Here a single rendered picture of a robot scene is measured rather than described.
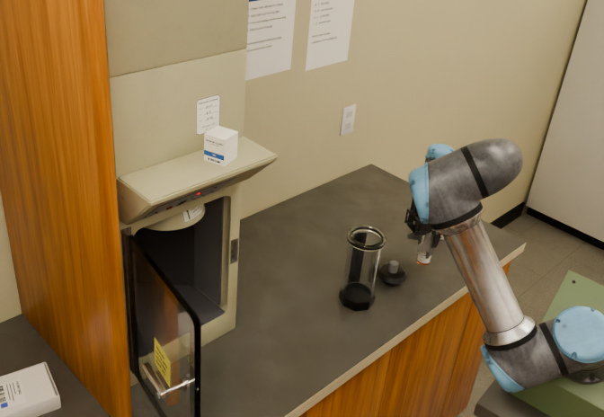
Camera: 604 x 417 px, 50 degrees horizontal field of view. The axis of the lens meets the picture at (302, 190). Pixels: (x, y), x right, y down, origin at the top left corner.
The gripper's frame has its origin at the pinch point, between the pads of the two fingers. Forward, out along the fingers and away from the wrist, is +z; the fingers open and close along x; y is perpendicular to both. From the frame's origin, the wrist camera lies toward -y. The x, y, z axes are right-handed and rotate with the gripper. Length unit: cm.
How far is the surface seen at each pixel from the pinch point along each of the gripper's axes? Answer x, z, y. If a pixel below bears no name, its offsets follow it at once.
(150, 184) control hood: 31, -49, 85
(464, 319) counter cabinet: 1.8, 30.4, -19.7
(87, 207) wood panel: 34, -47, 96
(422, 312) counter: 18.2, 7.8, 8.9
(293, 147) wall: -53, -10, 27
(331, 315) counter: 13.9, 7.7, 35.4
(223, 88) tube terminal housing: 15, -62, 68
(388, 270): 2.7, 4.0, 13.2
